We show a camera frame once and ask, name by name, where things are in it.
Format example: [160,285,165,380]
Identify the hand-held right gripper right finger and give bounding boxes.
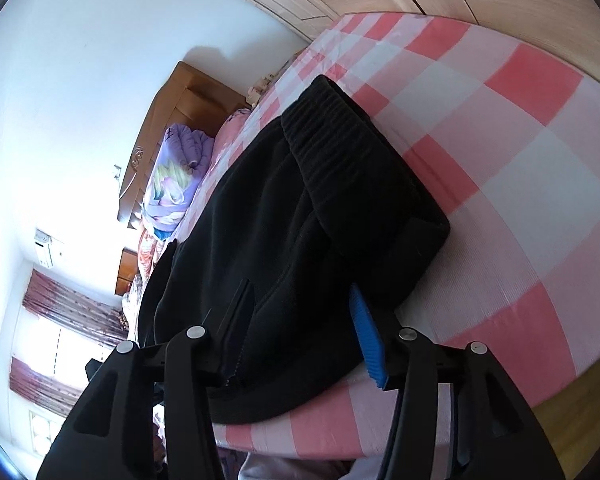
[347,282,566,480]

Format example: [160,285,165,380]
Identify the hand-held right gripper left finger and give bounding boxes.
[36,280,256,480]

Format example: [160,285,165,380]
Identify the black sweatshirt with white lettering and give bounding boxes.
[136,74,452,427]

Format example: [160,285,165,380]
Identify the red floral blanket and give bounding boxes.
[121,230,173,343]

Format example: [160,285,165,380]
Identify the brown wooden nightstand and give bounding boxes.
[114,248,144,297]

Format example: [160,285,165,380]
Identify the reddish patterned curtain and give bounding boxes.
[22,268,131,342]
[8,357,89,417]

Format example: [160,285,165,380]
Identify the purple printed quilt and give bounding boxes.
[142,122,216,241]

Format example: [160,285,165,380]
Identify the white air conditioner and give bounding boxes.
[33,228,64,267]

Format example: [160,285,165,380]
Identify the pink pillow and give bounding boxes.
[214,108,251,161]

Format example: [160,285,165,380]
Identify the pink checked bed sheet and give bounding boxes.
[187,12,600,461]

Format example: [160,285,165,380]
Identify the wooden headboard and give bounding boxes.
[116,61,251,228]

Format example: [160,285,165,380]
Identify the cloth-covered nightstand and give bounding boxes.
[246,72,283,107]

